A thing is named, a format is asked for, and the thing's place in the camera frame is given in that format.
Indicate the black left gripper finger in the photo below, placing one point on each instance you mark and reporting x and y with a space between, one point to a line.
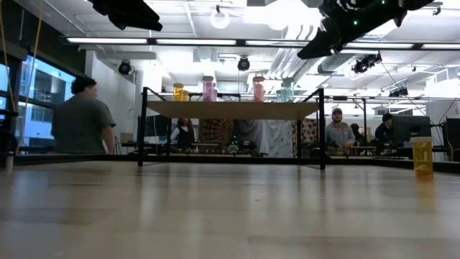
143 24
125 9

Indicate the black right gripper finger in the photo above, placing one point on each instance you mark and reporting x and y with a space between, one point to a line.
318 48

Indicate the teal pill bottle white cap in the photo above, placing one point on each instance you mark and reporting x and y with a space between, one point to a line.
287 91
278 96

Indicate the coral pill bottle white cap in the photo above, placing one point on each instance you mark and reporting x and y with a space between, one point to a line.
258 91

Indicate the orange pill bottle white cap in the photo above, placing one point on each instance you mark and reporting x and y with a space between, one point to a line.
185 96
422 158
178 93

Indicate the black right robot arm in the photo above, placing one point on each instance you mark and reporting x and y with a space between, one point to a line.
417 3

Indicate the black ceiling spotlight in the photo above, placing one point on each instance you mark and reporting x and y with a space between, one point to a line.
243 64
124 67

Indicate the black overhead light bar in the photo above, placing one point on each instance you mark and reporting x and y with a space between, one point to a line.
201 41

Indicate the person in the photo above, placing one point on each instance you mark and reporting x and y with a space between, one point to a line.
356 132
384 131
81 122
339 133
184 135

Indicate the white patterned cloth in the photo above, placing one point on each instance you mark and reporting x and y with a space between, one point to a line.
278 138

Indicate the black monitor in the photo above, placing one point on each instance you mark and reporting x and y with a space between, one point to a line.
453 138
411 127
156 129

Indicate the cardboard box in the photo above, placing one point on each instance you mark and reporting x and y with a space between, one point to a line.
126 137

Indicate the black device green light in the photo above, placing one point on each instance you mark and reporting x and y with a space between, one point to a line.
239 145

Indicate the patterned round tapestry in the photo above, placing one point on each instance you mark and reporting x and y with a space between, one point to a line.
215 130

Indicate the silver ventilation duct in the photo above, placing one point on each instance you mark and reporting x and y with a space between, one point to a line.
330 64

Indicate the wooden shelf black metal frame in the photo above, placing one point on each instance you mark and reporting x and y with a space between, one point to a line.
230 109

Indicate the black aluminium rig frame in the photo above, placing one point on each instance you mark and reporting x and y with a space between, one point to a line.
215 159

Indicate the white standoff post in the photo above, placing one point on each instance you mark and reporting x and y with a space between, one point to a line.
9 160

